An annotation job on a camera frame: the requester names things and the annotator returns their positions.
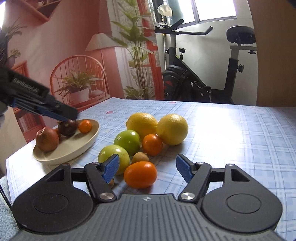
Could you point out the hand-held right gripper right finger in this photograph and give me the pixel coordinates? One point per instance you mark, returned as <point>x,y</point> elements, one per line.
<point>183,170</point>

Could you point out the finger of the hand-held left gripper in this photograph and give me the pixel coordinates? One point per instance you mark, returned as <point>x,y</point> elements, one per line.
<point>49,114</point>
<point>67,111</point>

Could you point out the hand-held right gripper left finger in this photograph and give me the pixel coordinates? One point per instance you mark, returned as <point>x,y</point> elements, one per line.
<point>112,169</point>

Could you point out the small tan longan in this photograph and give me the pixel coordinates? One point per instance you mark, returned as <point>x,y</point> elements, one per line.
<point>140,157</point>
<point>111,183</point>

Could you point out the dark purple mangosteen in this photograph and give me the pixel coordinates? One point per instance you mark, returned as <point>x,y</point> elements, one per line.
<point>68,128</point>

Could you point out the green apple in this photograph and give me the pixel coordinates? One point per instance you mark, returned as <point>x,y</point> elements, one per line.
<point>108,151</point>
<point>127,141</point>

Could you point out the red apple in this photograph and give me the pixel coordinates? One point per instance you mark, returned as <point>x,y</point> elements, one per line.
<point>47,140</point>

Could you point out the cream round plate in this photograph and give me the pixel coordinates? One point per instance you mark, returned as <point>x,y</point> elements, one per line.
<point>69,148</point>

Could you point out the yellow lemon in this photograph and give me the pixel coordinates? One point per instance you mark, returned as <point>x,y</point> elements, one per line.
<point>172,128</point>
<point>142,124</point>

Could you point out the pink room scene backdrop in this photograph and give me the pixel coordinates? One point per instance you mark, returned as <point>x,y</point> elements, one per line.
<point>69,34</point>

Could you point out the black exercise bike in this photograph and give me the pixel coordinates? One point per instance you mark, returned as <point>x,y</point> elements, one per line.
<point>185,81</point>

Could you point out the pale towel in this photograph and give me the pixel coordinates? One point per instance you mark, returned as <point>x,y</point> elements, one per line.
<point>5,220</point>

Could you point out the white cap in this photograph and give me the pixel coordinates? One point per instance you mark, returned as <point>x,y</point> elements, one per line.
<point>164,10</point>

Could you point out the wooden door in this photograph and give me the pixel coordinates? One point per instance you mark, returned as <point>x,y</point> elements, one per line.
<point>275,58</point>

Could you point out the window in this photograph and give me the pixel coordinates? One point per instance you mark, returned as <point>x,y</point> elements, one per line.
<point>212,9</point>

